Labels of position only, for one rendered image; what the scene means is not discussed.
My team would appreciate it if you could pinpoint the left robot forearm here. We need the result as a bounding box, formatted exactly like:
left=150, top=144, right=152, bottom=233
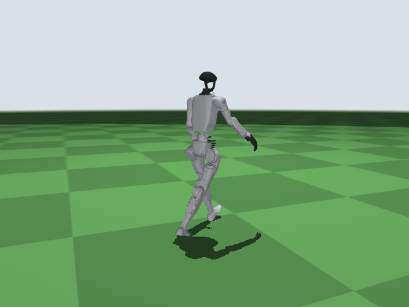
left=187, top=128, right=198, bottom=141

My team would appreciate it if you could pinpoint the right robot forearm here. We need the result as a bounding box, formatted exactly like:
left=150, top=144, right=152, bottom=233
left=231, top=117, right=251, bottom=139

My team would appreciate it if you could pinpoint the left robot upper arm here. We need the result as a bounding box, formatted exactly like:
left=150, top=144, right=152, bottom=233
left=186, top=97, right=194, bottom=128

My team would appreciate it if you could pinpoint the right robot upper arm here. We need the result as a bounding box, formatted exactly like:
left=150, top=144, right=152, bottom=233
left=212, top=97, right=233, bottom=126

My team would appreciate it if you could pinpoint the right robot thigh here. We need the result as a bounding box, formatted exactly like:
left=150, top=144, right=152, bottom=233
left=192, top=148, right=221, bottom=198

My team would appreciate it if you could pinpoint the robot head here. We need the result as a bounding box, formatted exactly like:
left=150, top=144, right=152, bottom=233
left=199, top=72, right=217, bottom=95

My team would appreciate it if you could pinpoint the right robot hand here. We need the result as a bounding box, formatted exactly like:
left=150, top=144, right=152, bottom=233
left=245, top=135, right=258, bottom=151

